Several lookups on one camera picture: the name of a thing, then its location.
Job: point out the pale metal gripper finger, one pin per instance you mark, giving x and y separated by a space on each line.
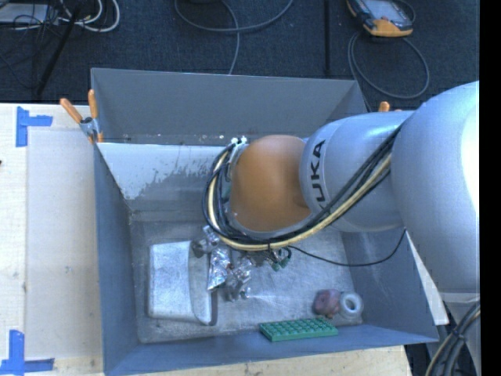
217 268
238 278

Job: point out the white cloth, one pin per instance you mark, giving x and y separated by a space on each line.
170 280

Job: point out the dark green flat block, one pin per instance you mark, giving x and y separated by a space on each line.
299 328

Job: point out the pink-brown toy animal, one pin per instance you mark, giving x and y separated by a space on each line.
325 302

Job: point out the grey metal bin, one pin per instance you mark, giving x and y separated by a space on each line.
156 104

